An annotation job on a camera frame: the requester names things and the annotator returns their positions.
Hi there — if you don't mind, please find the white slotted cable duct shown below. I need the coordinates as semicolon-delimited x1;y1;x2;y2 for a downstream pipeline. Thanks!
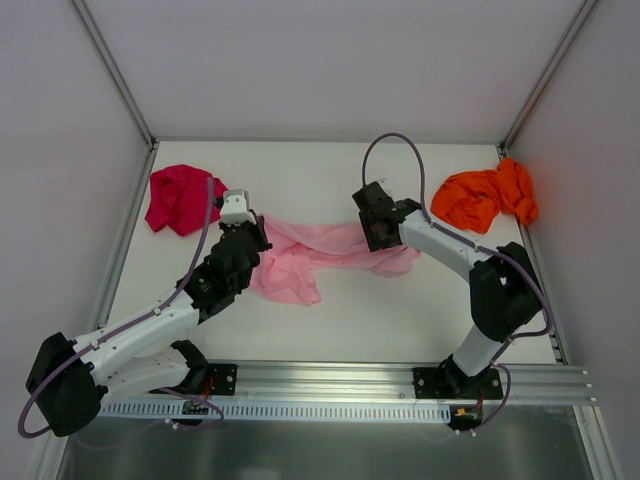
99;397;451;424

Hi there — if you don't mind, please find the orange t shirt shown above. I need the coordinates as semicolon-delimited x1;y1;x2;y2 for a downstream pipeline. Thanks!
431;157;539;234

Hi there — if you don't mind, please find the aluminium frame post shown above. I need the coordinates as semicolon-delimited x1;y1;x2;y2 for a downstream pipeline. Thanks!
68;0;156;150
497;0;600;155

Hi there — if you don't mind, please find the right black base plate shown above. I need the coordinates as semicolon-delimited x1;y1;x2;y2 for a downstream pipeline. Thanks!
412;358;504;400

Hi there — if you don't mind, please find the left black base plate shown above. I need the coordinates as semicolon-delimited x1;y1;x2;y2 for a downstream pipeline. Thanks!
169;357;239;396

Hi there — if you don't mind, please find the magenta t shirt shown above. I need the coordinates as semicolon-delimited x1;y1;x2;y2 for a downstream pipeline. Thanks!
145;164;228;237

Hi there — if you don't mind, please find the left aluminium frame post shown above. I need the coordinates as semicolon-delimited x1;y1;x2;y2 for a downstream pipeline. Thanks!
68;0;156;150

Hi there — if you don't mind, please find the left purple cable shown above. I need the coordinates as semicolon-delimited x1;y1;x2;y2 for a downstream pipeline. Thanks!
17;175;226;439

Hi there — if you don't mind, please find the pink t shirt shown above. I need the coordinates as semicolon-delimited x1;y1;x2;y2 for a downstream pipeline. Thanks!
251;215;420;306

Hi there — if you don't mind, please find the front aluminium rail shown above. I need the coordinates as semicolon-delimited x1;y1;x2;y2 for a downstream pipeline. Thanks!
55;357;597;405

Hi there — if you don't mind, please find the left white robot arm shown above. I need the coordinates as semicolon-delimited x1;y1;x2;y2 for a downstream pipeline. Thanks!
26;212;272;437

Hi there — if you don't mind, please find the right aluminium frame post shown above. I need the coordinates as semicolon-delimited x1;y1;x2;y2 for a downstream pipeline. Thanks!
497;0;600;155

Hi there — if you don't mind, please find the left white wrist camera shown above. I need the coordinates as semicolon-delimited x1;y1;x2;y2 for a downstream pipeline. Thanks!
220;189;254;226

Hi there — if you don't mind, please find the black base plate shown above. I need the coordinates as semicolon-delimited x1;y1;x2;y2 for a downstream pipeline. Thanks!
169;357;239;396
412;358;504;400

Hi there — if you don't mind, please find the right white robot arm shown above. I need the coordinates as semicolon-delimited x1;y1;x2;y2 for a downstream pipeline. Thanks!
352;182;543;397

